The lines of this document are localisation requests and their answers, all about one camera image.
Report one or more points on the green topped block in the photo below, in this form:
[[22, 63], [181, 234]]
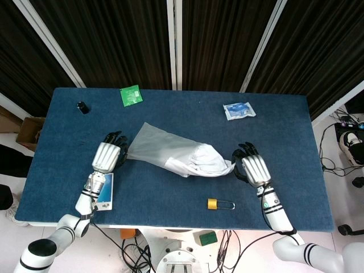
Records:
[[207, 238]]

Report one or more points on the brass padlock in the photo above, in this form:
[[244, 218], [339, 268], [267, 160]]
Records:
[[213, 204]]

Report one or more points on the blue white wipes packet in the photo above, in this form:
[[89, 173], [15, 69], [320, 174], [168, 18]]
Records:
[[238, 111]]

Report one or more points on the black chair caster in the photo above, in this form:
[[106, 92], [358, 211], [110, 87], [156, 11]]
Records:
[[358, 182], [344, 229]]

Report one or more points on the person black trouser leg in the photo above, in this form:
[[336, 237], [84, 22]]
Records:
[[11, 162]]

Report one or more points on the small black cylinder bottle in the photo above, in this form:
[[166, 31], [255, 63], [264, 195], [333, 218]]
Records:
[[83, 107]]

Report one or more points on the blue carpet table cover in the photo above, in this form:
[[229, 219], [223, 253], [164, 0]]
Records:
[[170, 113]]

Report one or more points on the translucent plastic bag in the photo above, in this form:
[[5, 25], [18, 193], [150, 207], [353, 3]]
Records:
[[153, 142]]

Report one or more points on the orange block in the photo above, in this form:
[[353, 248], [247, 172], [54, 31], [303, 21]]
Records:
[[127, 233]]

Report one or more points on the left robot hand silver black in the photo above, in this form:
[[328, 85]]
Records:
[[106, 155]]

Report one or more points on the photo postcard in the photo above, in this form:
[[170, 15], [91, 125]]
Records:
[[107, 193]]

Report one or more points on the white clothes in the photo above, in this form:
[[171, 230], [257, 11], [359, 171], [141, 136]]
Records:
[[223, 167]]

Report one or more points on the white partition post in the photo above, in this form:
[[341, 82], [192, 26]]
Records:
[[174, 42], [263, 45], [51, 42], [338, 105]]

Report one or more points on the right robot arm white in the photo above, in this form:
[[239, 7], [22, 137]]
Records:
[[277, 213]]

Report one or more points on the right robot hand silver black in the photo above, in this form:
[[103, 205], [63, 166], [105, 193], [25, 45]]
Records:
[[254, 169]]

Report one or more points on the brown cardboard box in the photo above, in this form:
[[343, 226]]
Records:
[[29, 132]]

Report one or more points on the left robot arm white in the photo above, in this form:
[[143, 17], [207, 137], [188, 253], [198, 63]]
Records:
[[85, 202]]

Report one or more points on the white shoe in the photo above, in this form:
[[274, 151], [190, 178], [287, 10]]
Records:
[[14, 217]]

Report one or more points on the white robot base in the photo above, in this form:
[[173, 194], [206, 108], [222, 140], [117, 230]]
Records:
[[179, 253]]

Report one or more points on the green foil packet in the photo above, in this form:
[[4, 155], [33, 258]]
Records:
[[130, 95]]

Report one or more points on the black white sneaker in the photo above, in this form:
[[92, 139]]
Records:
[[352, 148]]

